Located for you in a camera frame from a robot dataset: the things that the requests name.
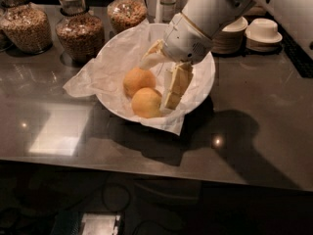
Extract right glass cereal jar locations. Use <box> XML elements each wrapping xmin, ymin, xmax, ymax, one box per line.
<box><xmin>107</xmin><ymin>0</ymin><xmax>147</xmax><ymax>33</ymax></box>

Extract tall stack paper bowls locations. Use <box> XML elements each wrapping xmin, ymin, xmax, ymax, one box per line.
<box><xmin>212</xmin><ymin>17</ymin><xmax>248</xmax><ymax>54</ymax></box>

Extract orange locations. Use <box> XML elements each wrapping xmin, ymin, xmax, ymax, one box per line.
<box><xmin>123</xmin><ymin>67</ymin><xmax>157</xmax><ymax>98</ymax></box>
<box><xmin>131</xmin><ymin>87</ymin><xmax>161</xmax><ymax>118</ymax></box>

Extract middle glass cereal jar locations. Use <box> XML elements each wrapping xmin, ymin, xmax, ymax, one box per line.
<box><xmin>55</xmin><ymin>0</ymin><xmax>105</xmax><ymax>63</ymax></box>

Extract white bowl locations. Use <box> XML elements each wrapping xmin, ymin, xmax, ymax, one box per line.
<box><xmin>94</xmin><ymin>23</ymin><xmax>215</xmax><ymax>125</ymax></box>

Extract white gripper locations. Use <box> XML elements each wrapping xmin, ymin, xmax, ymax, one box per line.
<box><xmin>139</xmin><ymin>13</ymin><xmax>213</xmax><ymax>110</ymax></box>

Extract small glass bottle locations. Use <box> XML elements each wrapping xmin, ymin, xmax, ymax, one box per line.
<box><xmin>159</xmin><ymin>0</ymin><xmax>176</xmax><ymax>24</ymax></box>

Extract left glass cereal jar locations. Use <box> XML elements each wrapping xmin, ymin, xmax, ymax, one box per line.
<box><xmin>0</xmin><ymin>0</ymin><xmax>53</xmax><ymax>54</ymax></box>

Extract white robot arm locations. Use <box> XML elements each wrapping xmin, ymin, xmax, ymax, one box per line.
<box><xmin>140</xmin><ymin>0</ymin><xmax>313</xmax><ymax>110</ymax></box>

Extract short stack paper bowls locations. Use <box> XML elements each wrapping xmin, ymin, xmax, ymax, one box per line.
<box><xmin>245</xmin><ymin>18</ymin><xmax>283</xmax><ymax>52</ymax></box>

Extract white crumpled paper liner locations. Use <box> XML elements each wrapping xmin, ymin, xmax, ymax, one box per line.
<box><xmin>64</xmin><ymin>22</ymin><xmax>215</xmax><ymax>135</ymax></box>

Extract far left glass jar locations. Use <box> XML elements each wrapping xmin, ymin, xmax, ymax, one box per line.
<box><xmin>0</xmin><ymin>8</ymin><xmax>13</xmax><ymax>52</ymax></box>

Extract glass cereal jar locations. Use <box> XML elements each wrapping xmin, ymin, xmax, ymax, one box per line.
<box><xmin>107</xmin><ymin>0</ymin><xmax>147</xmax><ymax>33</ymax></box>
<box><xmin>55</xmin><ymin>0</ymin><xmax>105</xmax><ymax>63</ymax></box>
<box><xmin>0</xmin><ymin>0</ymin><xmax>53</xmax><ymax>54</ymax></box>

